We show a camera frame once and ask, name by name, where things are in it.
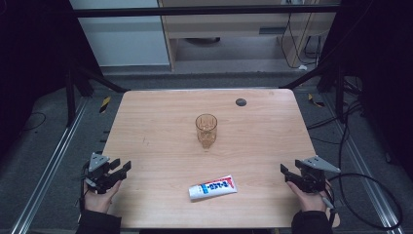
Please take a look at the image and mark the amber glass cup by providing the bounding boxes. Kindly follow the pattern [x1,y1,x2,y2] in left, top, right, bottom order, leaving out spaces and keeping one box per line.
[195,113,219,150]

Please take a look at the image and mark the person's left hand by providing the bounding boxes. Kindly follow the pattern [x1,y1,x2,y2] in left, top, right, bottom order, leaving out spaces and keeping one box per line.
[83,179,123,215]

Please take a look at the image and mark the grey cable plug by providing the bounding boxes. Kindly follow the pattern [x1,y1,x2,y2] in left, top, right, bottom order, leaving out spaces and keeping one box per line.
[319,192,336,211]

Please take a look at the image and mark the black diagonal frame brace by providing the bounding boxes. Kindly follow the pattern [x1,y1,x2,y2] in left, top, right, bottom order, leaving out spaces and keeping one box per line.
[280,61,339,90]
[75,65,131,95]

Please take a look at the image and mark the light wooden desk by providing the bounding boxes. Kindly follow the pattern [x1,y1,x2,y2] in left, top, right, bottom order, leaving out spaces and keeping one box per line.
[157,0,341,72]

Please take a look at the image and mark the black floor cables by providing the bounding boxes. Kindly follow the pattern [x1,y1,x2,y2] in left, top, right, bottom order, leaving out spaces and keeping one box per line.
[306,75,364,146]

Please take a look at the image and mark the white toothpaste tube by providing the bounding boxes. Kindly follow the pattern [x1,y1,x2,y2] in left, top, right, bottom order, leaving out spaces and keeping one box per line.
[188,174,239,202]

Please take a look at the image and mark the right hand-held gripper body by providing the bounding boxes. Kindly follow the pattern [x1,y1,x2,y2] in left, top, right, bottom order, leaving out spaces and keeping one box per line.
[297,155,342,195]

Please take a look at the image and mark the black looped gripper cable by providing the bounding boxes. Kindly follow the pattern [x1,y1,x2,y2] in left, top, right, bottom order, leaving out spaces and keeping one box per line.
[325,106,404,231]

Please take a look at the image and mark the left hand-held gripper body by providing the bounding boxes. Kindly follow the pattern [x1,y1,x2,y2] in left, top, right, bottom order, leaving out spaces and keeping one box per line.
[81,151,123,195]

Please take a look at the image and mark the person's right hand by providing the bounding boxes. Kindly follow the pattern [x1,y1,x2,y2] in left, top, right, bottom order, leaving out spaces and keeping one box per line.
[285,180,332,214]

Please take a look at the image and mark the yellow black tape strip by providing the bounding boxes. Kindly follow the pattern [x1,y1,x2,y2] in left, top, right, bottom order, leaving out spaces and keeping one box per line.
[98,96,112,114]
[307,93,325,109]

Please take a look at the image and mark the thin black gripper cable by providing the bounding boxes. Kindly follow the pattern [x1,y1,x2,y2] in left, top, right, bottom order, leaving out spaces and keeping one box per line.
[78,167,91,213]

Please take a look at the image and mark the black horizontal frame bar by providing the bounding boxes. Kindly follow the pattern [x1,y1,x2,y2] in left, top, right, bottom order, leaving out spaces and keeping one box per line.
[71,4,341,19]

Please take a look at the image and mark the black upright stand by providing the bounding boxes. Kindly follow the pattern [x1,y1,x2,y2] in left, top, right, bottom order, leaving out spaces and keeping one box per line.
[335,63,346,124]
[65,68,78,129]

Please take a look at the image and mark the thin black floor cable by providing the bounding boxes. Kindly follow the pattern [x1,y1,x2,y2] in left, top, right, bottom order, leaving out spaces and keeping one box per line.
[20,111,48,133]

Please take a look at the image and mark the black curtain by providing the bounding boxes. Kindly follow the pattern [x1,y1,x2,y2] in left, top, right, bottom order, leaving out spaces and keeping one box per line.
[316,0,413,183]
[0,0,104,164]

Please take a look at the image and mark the white cabinet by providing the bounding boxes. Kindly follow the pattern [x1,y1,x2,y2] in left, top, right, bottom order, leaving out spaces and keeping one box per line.
[68,0,171,68]

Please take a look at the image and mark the aluminium floor rail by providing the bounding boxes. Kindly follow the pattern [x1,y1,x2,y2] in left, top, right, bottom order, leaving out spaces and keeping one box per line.
[9,97,90,234]
[322,93,407,234]

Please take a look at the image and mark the black hanging desk cables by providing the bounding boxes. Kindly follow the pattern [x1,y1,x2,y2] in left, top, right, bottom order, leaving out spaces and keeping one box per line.
[280,12,323,70]

